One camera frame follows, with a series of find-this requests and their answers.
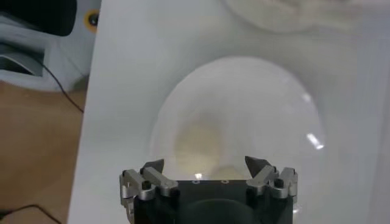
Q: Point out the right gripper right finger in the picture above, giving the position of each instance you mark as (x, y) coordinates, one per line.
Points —
(263, 179)

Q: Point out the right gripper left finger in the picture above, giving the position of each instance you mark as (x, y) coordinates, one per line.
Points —
(158, 181)

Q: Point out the white round plate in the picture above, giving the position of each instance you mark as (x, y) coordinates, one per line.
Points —
(243, 100)

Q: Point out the white grey robot body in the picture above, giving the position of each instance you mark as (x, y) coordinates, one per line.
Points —
(61, 54)

